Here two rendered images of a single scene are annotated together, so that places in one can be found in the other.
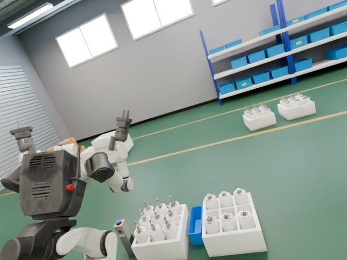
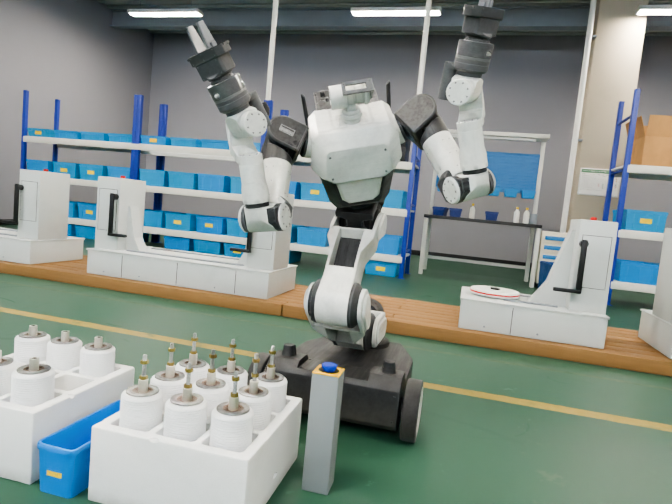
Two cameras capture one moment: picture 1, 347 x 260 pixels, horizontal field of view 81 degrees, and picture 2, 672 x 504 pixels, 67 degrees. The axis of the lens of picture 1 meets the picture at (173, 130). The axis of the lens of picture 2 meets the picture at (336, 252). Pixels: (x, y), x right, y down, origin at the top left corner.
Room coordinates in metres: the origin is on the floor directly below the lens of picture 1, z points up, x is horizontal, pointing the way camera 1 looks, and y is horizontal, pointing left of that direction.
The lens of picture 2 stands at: (2.68, 0.60, 0.73)
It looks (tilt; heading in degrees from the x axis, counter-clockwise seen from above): 5 degrees down; 178
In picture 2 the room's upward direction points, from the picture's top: 5 degrees clockwise
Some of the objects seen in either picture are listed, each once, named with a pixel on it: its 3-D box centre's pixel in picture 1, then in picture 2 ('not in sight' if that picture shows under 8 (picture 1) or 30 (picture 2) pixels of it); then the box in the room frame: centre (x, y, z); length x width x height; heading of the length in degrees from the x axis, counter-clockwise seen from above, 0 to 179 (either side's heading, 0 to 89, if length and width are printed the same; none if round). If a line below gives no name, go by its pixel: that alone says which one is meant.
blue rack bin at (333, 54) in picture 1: (339, 52); not in sight; (4.70, -4.29, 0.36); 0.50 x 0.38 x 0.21; 162
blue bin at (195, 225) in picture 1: (197, 224); (98, 444); (1.40, 0.08, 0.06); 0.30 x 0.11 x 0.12; 163
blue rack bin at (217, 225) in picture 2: not in sight; (218, 225); (-3.99, -0.71, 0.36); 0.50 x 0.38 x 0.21; 164
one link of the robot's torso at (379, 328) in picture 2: not in sight; (357, 326); (0.76, 0.79, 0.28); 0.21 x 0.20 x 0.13; 163
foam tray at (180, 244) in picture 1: (163, 232); (206, 443); (1.41, 0.36, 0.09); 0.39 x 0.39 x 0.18; 75
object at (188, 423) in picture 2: (163, 215); (184, 436); (1.52, 0.33, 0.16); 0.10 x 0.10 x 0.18
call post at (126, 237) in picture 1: (126, 238); (323, 429); (1.41, 0.66, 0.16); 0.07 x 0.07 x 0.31; 75
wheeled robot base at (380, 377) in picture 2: not in sight; (352, 350); (0.79, 0.78, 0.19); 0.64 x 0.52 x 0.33; 163
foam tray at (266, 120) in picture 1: (258, 119); not in sight; (3.12, -1.37, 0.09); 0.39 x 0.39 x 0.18; 80
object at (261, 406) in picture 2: (147, 227); (250, 426); (1.44, 0.48, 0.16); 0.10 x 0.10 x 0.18
